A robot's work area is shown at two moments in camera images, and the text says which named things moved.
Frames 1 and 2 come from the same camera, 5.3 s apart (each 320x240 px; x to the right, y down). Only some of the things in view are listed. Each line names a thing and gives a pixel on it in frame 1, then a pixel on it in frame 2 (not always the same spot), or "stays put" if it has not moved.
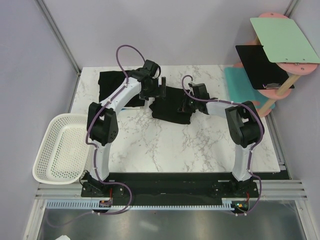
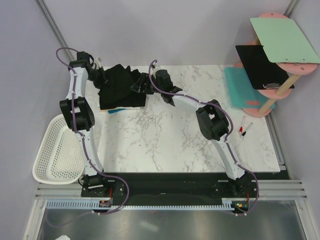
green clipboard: [283, 41] stays put
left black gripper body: [153, 90] -> [98, 76]
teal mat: [239, 89] stays put
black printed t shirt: [176, 108] -> [117, 92]
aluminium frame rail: [59, 34] stays put
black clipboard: [264, 74] stays put
